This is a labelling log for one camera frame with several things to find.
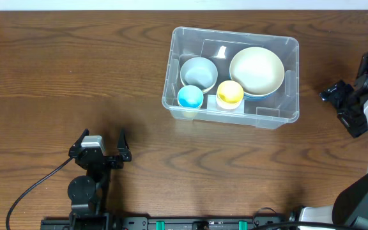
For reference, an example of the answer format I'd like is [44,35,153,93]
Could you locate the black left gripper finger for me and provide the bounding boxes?
[73,128,89,148]
[117,129,132,162]

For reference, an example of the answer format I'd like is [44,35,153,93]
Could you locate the yellow cup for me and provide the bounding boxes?
[181,109,198,119]
[217,80,244,104]

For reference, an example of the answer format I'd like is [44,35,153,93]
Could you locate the beige bowl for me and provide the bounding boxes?
[229,47,285,95]

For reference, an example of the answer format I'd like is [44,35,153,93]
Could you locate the light blue cup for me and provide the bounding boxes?
[178,85,204,109]

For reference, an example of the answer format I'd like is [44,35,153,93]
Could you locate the dark blue bowl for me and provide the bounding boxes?
[243,91,275,101]

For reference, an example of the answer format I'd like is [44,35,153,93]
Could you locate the white small bowl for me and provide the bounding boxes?
[202,85,217,95]

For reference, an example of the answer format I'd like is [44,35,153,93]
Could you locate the pale blue small bowl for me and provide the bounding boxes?
[180,57,218,90]

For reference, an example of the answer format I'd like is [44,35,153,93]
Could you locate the white cup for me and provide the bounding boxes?
[216,95,243,110]

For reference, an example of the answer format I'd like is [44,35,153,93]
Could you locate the clear plastic storage bin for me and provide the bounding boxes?
[162,27,300,129]

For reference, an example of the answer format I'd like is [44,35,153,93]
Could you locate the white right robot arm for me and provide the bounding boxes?
[290,52,368,229]

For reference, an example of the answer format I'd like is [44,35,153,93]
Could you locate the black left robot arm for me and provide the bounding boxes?
[68,129,132,217]

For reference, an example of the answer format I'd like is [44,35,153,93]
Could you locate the black cable left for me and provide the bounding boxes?
[4,156,75,230]

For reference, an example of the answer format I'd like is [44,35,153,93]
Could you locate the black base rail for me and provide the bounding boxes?
[40,215,362,230]

